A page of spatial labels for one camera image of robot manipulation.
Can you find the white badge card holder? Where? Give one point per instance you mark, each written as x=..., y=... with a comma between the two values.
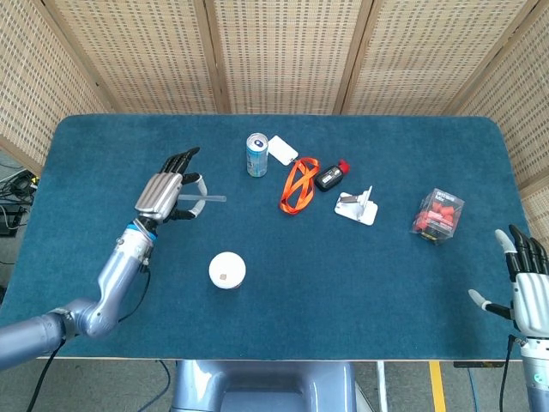
x=283, y=149

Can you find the woven bamboo screen panel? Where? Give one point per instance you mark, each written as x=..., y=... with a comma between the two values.
x=287, y=56
x=514, y=107
x=429, y=56
x=141, y=56
x=34, y=86

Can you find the blue felt table cover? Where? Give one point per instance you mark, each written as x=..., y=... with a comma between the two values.
x=343, y=279

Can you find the clear box with red pieces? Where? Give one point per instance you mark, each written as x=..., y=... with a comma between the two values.
x=437, y=216

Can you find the white folding phone stand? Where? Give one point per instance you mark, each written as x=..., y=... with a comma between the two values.
x=360, y=212

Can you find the white table leg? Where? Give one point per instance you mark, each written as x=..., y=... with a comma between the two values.
x=381, y=386

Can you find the clear plastic tube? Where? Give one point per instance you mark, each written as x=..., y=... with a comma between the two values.
x=214, y=198

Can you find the black bottle with red cap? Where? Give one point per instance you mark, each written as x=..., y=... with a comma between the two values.
x=328, y=178

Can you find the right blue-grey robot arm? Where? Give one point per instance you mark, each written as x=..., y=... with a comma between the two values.
x=536, y=377

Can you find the blue-grey robot torso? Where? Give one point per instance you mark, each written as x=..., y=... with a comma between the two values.
x=201, y=386

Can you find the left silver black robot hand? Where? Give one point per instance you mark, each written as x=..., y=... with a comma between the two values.
x=156, y=197

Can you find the light blue drink can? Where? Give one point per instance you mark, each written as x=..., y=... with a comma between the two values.
x=257, y=161

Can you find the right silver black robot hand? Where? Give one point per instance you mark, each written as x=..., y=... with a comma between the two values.
x=532, y=300

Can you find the white round disc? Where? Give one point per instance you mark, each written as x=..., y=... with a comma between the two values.
x=227, y=268

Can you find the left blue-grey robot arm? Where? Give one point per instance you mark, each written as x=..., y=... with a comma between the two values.
x=116, y=274

